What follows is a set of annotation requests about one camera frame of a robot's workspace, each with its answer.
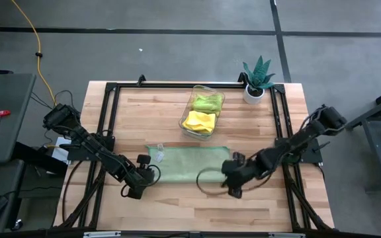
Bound clear plastic bin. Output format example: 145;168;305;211
178;85;226;141

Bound black operator desk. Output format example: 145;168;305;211
0;141;69;234

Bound red-handled hex key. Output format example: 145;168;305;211
0;110;12;137

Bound silver metal bracket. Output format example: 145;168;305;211
83;231;122;238
268;233;306;238

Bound yellow extension cable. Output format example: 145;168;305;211
11;0;58;107

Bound pale green microfiber towel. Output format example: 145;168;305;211
146;144;232;184

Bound lime green microfiber towel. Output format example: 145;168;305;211
192;94;224;116

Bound dark grey side table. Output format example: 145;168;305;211
0;73;36;166

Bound silver power supply box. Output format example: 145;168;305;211
51;137;72;165

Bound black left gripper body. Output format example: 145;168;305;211
124;153;155;200

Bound potted succulent white pot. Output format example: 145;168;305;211
242;55;276;104

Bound yellow microfiber towel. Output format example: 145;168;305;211
182;110;217;135

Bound black aluminium frame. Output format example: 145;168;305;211
53;74;336;238

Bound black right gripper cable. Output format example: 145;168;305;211
196;167;271;196

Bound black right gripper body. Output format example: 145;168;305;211
222;151;261;199

